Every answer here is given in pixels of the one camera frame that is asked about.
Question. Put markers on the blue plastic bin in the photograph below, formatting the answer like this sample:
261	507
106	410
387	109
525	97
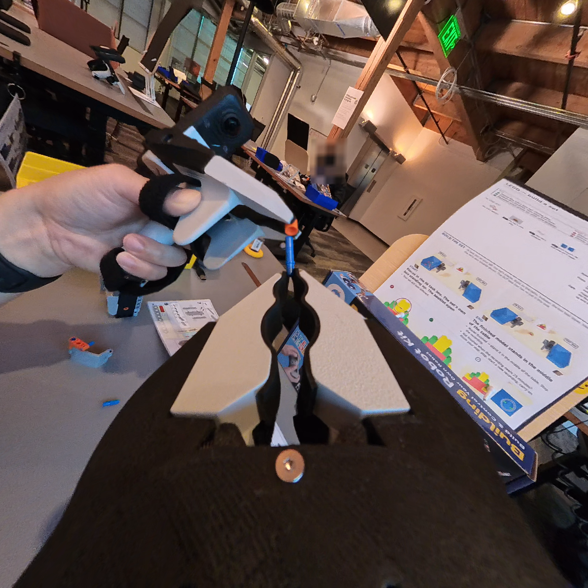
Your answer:
321	195
267	157

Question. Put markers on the grey and orange brick assembly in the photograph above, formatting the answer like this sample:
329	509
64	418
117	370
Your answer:
89	353

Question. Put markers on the orange toy brick connector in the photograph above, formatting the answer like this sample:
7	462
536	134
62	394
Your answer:
291	228

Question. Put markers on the white building instruction manual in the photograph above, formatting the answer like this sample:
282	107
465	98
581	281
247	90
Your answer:
183	324

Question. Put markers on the printed photo sheet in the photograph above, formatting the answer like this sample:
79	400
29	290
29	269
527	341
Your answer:
11	138

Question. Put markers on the brown wooden stick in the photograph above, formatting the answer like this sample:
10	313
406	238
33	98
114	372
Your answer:
251	274

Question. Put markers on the spare white hand-held gripper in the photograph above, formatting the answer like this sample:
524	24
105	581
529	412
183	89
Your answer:
106	66

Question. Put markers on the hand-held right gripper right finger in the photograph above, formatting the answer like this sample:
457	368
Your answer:
358	367

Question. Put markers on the brown wooden desk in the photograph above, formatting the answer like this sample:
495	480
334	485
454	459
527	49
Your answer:
69	73

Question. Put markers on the long background table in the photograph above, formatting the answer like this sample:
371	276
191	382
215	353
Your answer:
298	186

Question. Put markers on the dark blue robot kit box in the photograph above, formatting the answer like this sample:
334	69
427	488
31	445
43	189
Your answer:
436	367

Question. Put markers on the blue toy axle pin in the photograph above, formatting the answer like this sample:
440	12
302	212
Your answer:
290	255

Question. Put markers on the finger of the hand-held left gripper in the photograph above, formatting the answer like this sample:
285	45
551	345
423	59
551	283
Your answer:
248	186
234	239

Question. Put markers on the green exit sign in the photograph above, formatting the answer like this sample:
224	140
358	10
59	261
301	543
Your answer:
449	34

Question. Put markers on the instruction poster on cardboard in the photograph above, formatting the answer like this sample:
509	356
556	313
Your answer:
505	298

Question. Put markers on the white paper notice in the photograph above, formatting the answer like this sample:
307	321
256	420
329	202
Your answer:
347	106

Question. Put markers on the person's left hand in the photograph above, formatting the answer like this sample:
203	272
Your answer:
69	216

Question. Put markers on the person's left forearm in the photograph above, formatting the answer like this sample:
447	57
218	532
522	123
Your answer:
23	275

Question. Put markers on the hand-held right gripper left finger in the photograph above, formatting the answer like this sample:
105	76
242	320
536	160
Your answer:
220	367

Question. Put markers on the grey desk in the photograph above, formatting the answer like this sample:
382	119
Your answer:
55	436

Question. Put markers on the yellow plastic bin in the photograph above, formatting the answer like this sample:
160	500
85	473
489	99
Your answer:
41	170

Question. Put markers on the silver ceiling duct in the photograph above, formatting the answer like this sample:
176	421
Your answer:
330	16

